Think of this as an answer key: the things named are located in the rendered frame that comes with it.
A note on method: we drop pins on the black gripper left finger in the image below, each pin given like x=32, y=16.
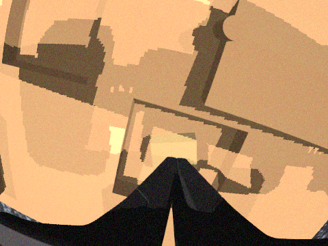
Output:
x=139, y=220

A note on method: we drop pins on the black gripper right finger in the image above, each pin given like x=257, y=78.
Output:
x=202, y=217

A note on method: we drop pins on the tan block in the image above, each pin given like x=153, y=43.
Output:
x=181, y=145

